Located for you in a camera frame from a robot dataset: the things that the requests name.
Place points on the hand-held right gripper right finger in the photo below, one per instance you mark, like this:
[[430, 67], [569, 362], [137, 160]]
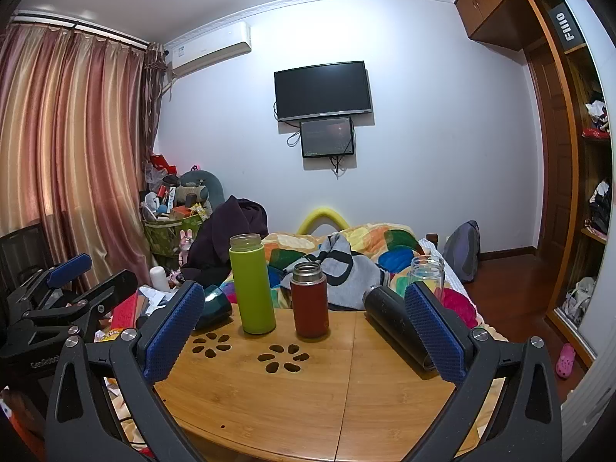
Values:
[[435, 334]]

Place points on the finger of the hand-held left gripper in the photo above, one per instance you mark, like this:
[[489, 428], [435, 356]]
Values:
[[72, 267], [118, 285]]

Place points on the small black monitor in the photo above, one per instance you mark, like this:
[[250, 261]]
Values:
[[327, 137]]

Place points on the green cup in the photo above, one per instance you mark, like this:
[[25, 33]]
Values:
[[252, 288]]

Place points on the grey backpack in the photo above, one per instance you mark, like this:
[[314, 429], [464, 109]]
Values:
[[463, 250]]

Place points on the red cup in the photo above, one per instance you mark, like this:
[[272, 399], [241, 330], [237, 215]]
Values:
[[309, 305]]

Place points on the white air conditioner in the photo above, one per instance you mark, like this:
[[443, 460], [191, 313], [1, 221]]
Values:
[[211, 50]]

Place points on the grey plush toy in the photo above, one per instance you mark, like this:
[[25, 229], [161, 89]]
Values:
[[202, 185]]

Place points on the clear glass cup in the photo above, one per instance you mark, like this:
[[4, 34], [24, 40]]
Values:
[[428, 272]]

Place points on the colourful patchwork blanket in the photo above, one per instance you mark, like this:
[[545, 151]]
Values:
[[380, 245]]

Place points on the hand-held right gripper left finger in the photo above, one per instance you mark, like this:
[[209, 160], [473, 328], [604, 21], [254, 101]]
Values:
[[172, 334]]

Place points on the pink clog shoe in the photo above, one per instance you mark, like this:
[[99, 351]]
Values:
[[565, 360]]

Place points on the black wall television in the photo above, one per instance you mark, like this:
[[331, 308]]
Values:
[[322, 90]]

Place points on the black chair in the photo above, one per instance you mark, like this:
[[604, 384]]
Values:
[[24, 255]]

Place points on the red box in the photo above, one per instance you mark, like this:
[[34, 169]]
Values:
[[126, 313]]

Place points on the black cup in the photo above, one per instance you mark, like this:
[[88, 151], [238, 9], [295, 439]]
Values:
[[392, 320]]

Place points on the grey and black garment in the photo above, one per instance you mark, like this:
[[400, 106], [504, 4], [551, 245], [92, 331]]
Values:
[[344, 269]]

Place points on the green basket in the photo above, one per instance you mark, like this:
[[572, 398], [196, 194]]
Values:
[[168, 236]]

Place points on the round wooden table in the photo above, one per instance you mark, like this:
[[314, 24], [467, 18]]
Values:
[[337, 394]]

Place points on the white bottle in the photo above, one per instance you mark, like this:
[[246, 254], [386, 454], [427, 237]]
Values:
[[160, 279]]

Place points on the dark teal cup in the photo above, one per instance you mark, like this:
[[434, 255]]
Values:
[[215, 304]]

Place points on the pink bunny toy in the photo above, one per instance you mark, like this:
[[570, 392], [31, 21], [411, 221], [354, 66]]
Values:
[[185, 245]]

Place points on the pink striped curtain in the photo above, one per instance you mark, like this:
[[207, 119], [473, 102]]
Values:
[[72, 154]]

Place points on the curtain rail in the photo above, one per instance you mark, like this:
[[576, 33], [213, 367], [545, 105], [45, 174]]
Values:
[[77, 26]]

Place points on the wooden wardrobe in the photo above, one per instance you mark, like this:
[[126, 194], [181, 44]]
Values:
[[584, 163]]

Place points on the white bag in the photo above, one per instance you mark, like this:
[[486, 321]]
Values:
[[580, 298]]

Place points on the dark purple garment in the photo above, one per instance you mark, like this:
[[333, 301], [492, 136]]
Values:
[[231, 231]]

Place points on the yellow foam tube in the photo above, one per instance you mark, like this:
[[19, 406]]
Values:
[[323, 214]]

